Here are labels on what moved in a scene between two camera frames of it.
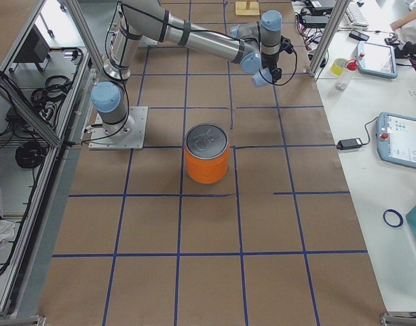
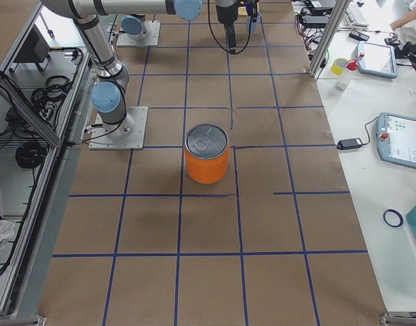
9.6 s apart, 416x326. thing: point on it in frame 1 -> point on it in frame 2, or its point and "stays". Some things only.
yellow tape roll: [338, 66] stays
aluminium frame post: [339, 7] stays
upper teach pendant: [379, 60] stays
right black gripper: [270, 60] -> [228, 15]
